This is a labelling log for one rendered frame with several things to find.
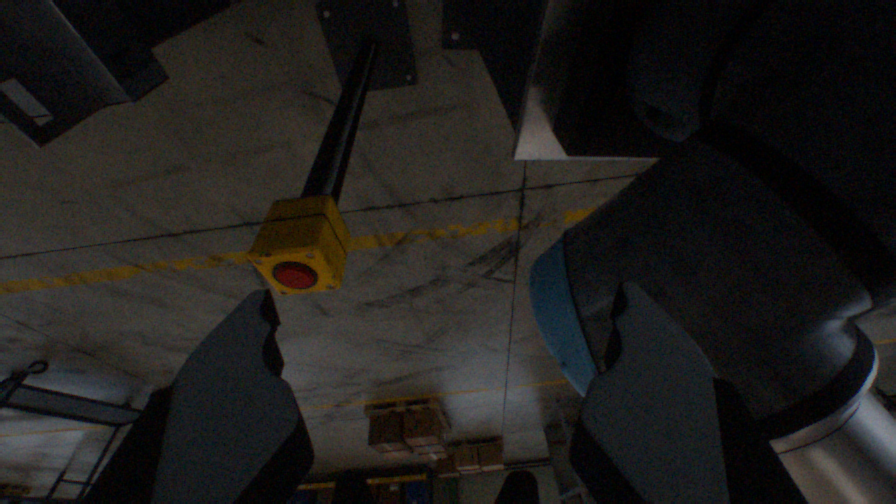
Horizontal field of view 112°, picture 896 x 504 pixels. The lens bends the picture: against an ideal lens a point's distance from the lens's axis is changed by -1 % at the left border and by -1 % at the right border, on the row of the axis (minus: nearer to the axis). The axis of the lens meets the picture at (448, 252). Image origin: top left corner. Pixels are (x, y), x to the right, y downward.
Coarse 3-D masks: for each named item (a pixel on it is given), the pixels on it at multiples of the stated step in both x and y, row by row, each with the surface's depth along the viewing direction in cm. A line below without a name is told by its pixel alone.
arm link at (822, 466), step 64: (640, 192) 22; (704, 192) 19; (768, 192) 16; (576, 256) 24; (640, 256) 20; (704, 256) 18; (768, 256) 17; (832, 256) 15; (576, 320) 23; (704, 320) 19; (768, 320) 18; (832, 320) 18; (576, 384) 24; (768, 384) 18; (832, 384) 17; (832, 448) 18
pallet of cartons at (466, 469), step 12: (468, 444) 522; (480, 444) 489; (492, 444) 490; (456, 456) 488; (468, 456) 485; (480, 456) 482; (492, 456) 480; (444, 468) 511; (456, 468) 508; (468, 468) 495; (480, 468) 504; (492, 468) 493
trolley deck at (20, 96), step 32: (32, 0) 21; (64, 0) 22; (96, 0) 24; (64, 32) 23; (96, 32) 24; (128, 32) 27; (96, 64) 25; (128, 64) 26; (160, 64) 30; (128, 96) 26
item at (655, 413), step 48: (624, 288) 11; (624, 336) 9; (672, 336) 9; (624, 384) 7; (672, 384) 7; (576, 432) 7; (624, 432) 6; (672, 432) 6; (624, 480) 6; (672, 480) 6; (720, 480) 6
